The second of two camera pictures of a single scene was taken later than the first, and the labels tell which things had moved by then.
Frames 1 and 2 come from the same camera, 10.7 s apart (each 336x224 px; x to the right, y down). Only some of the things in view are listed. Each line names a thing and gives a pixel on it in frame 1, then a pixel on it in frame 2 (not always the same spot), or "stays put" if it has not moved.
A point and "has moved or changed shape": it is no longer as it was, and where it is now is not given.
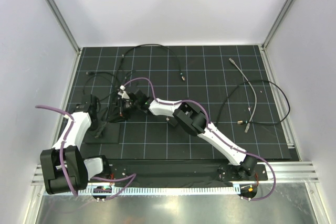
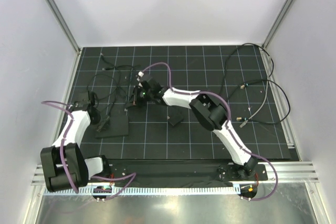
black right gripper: (123, 116) -> (135, 97)
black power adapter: (172, 121) stays put
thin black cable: (101, 75) has moved or changed shape
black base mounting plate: (183, 171) stays put
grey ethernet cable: (248, 126) -> (266, 89)
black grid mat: (213, 102) stays put
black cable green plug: (182, 77) -> (265, 51)
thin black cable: (114, 77) -> (115, 66)
